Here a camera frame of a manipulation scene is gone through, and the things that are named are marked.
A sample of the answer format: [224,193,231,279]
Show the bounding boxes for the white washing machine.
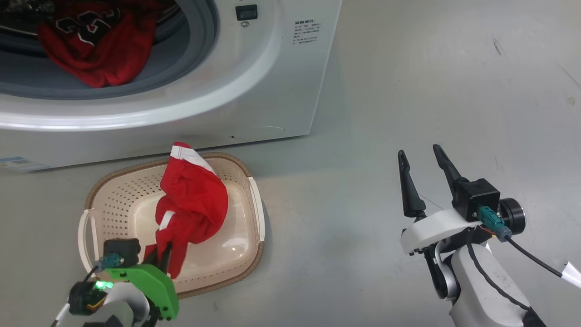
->
[0,0,343,172]

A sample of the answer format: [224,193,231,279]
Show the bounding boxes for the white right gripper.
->
[398,144,484,256]

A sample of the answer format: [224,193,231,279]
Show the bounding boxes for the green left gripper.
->
[105,242,179,321]

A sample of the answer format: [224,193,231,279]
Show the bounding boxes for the black cable with teal plug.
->
[477,206,581,289]
[84,254,124,284]

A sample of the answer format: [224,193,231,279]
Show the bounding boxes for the red basketball jersey with lettering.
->
[36,0,159,88]

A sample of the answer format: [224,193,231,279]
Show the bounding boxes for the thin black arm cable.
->
[467,243,534,314]

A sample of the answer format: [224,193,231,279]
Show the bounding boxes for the beige perforated laundry basket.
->
[77,152,266,299]

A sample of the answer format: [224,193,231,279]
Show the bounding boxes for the blue energy label sticker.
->
[0,157,48,173]

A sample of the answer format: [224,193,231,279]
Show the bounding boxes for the grey rubber door gasket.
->
[0,0,219,100]

